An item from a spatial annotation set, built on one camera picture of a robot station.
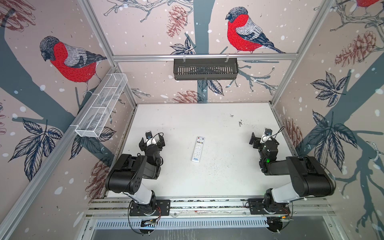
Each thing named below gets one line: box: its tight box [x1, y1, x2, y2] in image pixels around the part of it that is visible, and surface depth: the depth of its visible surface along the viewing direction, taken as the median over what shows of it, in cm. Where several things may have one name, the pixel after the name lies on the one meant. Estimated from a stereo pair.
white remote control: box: [191, 136, 206, 163], surface depth 94 cm
